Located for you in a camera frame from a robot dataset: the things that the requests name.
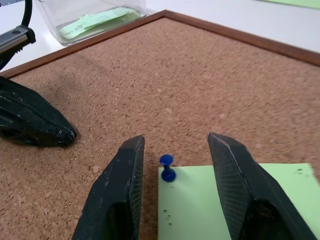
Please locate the blue pushpin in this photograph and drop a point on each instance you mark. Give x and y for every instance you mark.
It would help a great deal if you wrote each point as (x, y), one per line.
(168, 175)

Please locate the green sticky note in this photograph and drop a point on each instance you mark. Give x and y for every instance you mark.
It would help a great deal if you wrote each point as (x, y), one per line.
(107, 16)
(72, 31)
(190, 207)

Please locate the green paper sheet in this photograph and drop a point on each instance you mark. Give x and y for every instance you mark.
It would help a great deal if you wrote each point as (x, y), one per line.
(295, 2)

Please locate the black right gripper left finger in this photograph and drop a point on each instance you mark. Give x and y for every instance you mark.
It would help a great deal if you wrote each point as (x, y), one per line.
(115, 195)

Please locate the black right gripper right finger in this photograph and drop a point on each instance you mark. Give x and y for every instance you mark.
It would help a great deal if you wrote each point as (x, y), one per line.
(240, 180)

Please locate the wood framed cork board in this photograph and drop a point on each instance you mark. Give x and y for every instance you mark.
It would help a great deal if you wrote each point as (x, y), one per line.
(175, 87)

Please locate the clear plastic box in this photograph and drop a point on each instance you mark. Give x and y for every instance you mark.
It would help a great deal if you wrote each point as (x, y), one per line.
(75, 15)

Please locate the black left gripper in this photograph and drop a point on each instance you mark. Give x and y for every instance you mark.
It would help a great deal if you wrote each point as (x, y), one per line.
(15, 38)

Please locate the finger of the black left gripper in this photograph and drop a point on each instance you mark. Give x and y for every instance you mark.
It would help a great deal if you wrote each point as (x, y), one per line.
(27, 127)

